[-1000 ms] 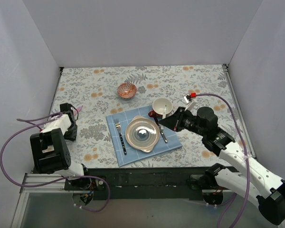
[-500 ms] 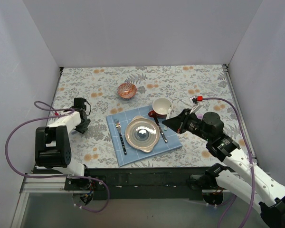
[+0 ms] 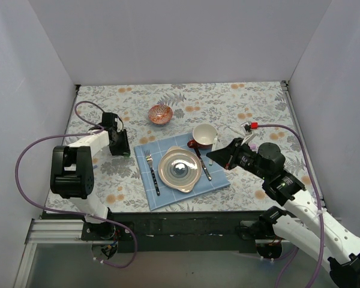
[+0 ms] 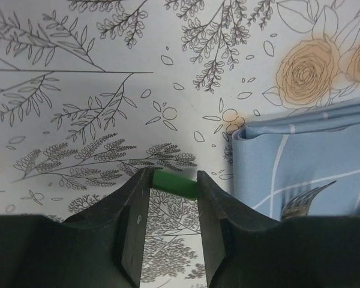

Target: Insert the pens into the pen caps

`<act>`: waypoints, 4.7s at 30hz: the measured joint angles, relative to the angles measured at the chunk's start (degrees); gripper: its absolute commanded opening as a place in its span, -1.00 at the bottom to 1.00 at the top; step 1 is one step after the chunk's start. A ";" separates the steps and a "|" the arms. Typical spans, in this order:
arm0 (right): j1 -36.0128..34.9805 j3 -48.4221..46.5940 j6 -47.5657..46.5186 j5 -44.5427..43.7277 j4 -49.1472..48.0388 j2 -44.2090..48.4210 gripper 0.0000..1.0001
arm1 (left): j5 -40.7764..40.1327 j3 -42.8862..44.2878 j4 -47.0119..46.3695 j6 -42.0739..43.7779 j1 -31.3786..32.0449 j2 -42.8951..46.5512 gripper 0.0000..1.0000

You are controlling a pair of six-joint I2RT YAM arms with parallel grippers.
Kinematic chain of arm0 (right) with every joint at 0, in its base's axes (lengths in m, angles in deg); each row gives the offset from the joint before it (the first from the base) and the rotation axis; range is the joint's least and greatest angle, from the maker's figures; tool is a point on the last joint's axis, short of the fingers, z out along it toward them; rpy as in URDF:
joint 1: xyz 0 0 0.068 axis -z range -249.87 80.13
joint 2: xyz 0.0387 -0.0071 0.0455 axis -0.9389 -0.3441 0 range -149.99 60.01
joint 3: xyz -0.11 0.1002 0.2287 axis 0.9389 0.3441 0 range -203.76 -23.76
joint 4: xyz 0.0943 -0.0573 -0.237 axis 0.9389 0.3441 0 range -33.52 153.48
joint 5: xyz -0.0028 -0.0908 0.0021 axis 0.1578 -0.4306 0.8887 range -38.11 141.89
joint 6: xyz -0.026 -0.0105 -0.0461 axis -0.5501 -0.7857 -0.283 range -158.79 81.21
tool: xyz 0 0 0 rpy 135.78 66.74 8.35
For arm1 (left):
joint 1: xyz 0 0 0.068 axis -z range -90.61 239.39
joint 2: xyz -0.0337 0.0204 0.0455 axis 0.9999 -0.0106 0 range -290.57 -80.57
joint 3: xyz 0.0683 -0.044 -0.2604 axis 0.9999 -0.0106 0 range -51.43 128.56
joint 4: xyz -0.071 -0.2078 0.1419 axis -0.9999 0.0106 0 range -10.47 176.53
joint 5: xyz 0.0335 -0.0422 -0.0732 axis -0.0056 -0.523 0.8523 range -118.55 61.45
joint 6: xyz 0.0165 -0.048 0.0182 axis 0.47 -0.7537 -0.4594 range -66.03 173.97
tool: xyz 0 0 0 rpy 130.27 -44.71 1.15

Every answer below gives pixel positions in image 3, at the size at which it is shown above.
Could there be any white green-tipped marker pen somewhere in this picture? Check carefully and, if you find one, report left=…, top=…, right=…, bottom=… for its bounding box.
left=209, top=135, right=218, bottom=166

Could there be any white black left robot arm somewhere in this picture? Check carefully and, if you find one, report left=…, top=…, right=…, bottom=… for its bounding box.
left=50, top=112, right=131, bottom=240

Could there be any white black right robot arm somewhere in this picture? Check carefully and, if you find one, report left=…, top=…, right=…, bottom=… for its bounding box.
left=207, top=138, right=360, bottom=287

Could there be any silver patterned knife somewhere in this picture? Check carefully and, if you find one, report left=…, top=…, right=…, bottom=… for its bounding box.
left=194, top=147, right=212, bottom=181

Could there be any red white cup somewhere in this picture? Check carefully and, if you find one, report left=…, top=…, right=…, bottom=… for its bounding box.
left=187, top=124, right=218, bottom=149

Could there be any silver fork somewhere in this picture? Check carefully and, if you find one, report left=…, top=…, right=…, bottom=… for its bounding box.
left=145, top=150, right=161, bottom=196

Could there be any cream grey plate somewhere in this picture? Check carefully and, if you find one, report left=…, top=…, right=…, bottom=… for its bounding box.
left=158, top=146, right=202, bottom=193

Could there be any red patterned bowl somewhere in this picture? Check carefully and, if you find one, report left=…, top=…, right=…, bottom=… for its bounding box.
left=148, top=104, right=173, bottom=125

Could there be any blue checked placemat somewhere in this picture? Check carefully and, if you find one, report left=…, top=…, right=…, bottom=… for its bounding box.
left=134, top=133, right=230, bottom=211

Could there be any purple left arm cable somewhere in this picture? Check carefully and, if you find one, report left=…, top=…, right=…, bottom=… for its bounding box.
left=14, top=100, right=138, bottom=269

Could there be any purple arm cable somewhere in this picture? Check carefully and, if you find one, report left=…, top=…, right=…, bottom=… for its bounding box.
left=256, top=123, right=326, bottom=288
left=14, top=100, right=138, bottom=269

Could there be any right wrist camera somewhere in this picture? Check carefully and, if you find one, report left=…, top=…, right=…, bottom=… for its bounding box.
left=241, top=122, right=258, bottom=144

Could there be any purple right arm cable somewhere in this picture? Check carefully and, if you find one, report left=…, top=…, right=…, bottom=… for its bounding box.
left=256, top=123, right=326, bottom=288

